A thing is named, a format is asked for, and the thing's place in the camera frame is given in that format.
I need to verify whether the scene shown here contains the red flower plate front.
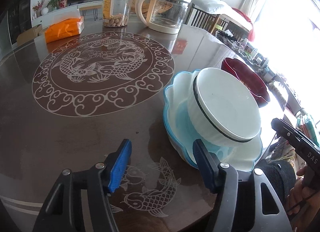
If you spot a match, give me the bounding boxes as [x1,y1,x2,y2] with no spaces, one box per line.
[221,57,270,108]

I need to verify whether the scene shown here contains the white ribbed bowl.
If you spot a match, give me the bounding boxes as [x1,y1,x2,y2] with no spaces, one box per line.
[187,68,261,147]

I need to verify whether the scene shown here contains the blue scalloped ceramic bowl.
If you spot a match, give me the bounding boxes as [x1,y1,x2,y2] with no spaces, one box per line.
[163,69,263,172]

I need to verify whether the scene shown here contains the right hand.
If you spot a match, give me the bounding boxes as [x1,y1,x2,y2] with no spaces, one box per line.
[286,166,319,219]

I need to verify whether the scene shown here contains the folded teal towels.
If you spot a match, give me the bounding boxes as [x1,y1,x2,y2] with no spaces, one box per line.
[296,114,317,144]

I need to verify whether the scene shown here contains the red blanket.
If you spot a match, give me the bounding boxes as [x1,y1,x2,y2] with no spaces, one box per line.
[231,7,254,42]

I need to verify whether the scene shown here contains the white pillow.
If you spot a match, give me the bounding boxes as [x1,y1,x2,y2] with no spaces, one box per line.
[192,0,235,16]

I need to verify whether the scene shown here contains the wooden crib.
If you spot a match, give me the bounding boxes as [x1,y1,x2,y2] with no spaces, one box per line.
[183,7,252,40]

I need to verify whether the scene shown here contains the cardboard box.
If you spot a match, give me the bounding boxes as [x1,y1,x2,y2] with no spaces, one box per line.
[17,24,42,47]

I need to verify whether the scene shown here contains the orange tissue pack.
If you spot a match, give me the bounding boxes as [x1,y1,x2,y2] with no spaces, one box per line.
[44,16,84,43]

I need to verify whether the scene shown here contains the white tv cabinet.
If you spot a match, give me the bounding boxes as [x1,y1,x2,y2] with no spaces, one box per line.
[31,1,103,28]

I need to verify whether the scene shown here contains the clear plastic snack jar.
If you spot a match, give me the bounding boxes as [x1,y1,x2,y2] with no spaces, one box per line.
[103,0,133,28]

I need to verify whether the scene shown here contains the glass kettle cream handle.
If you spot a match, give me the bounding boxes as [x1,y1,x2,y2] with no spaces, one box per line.
[135,0,191,35]

